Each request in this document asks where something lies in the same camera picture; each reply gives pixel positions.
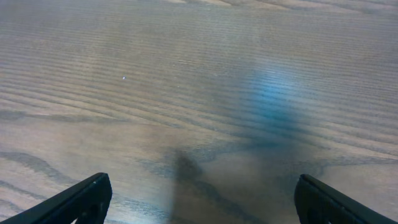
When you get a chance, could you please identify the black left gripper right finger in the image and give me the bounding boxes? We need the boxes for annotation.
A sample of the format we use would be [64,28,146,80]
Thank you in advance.
[294,174,397,224]

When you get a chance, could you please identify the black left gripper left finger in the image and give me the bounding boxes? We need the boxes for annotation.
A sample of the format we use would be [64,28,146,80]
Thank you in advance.
[1,172,113,224]

